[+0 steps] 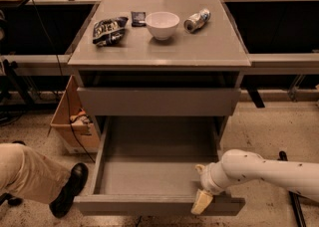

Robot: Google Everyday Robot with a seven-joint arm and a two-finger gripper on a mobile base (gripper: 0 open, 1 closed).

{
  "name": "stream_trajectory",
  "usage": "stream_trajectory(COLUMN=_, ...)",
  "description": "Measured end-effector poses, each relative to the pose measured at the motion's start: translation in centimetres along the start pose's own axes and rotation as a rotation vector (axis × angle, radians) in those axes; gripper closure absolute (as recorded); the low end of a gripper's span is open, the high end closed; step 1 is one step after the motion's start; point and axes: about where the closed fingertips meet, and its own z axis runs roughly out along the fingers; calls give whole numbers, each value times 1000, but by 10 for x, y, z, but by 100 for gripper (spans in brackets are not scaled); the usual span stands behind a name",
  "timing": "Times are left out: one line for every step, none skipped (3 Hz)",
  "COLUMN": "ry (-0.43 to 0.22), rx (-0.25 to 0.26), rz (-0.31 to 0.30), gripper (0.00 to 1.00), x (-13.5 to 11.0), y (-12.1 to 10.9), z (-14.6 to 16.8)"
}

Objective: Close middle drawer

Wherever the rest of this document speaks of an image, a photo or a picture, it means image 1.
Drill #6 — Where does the black shoe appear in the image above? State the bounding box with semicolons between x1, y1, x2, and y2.
49;163;89;218

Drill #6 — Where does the black chair base leg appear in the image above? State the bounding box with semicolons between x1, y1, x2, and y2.
278;150;307;227

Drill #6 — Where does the small dark blue packet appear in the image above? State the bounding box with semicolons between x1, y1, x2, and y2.
131;11;146;27

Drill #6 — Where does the grey top drawer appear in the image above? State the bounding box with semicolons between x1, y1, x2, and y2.
77;88;240;116

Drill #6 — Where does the grey drawer cabinet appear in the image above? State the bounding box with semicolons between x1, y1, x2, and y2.
69;0;250;141

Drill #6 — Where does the crushed silver can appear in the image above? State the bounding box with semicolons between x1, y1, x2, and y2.
183;8;210;33

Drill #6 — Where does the dark chip bag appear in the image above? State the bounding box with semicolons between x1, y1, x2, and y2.
93;17;128;47

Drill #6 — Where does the beige trouser leg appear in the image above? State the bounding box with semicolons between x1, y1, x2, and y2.
0;143;71;204

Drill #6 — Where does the white bowl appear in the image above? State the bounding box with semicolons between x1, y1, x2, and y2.
146;12;179;40

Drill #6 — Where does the grey drawer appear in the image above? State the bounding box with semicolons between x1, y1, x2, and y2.
77;88;240;116
73;115;246;218

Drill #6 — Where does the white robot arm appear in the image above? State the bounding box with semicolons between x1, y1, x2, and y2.
191;149;319;215

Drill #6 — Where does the black cable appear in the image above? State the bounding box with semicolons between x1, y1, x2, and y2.
14;0;97;164

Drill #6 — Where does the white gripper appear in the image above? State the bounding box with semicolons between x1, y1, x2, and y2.
191;163;229;215

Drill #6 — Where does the cardboard box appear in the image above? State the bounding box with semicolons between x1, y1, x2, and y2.
51;76;100;153

